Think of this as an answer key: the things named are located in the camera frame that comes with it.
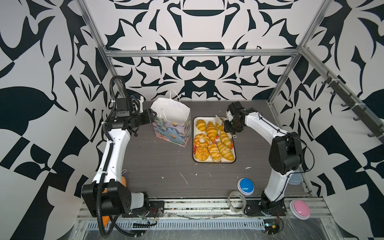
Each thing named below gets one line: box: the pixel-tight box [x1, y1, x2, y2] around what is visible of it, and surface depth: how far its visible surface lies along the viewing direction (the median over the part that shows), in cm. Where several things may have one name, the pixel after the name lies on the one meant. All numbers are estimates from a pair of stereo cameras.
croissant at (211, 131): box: [205, 121, 218, 142], surface depth 101 cm
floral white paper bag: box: [150, 97, 192, 147], surface depth 87 cm
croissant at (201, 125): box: [196, 119, 207, 132], surface depth 104 cm
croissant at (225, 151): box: [217, 141, 235, 161], surface depth 91 cm
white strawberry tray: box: [192, 116, 236, 163], surface depth 96 cm
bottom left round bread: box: [194, 146, 210, 161], surface depth 91 cm
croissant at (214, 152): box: [207, 143, 222, 162], surface depth 91 cm
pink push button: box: [289, 199, 311, 220], surface depth 75 cm
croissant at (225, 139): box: [219, 131, 232, 148], surface depth 98 cm
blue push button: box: [237, 177, 255, 196], surface depth 81 cm
